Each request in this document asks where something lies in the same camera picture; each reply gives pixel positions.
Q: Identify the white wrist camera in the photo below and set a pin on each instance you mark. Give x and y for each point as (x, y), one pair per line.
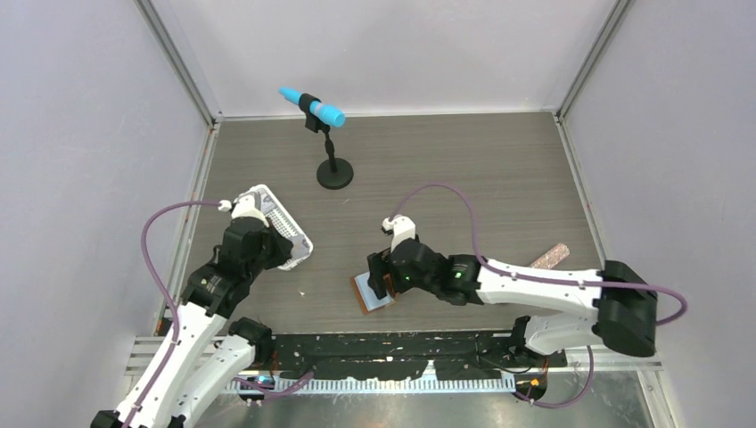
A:
(399, 228)
(248, 205)

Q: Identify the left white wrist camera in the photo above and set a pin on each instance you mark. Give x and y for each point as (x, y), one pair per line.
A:
(248, 205)

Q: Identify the black microphone stand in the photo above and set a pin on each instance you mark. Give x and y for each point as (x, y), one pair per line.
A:
(334, 173)

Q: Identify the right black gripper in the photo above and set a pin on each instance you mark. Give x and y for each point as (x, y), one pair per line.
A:
(380, 264)

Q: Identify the brown leather card holder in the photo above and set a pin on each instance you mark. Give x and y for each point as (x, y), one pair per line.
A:
(369, 298)

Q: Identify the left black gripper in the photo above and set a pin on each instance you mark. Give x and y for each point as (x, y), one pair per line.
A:
(282, 244)

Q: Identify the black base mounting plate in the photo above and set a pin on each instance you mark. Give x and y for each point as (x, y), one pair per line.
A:
(459, 355)

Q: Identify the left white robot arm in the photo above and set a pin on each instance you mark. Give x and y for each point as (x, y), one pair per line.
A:
(176, 388)

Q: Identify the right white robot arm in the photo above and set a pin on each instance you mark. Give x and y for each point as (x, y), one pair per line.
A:
(589, 307)

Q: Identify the pink glitter stick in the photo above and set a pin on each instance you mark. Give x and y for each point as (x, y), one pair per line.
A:
(552, 258)

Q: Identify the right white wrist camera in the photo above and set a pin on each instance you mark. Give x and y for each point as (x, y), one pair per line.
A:
(399, 228)

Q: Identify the blue toy microphone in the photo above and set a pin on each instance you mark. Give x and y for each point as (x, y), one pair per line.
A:
(318, 114)

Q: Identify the white perforated plastic basket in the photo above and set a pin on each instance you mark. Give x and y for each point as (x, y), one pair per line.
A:
(285, 225)

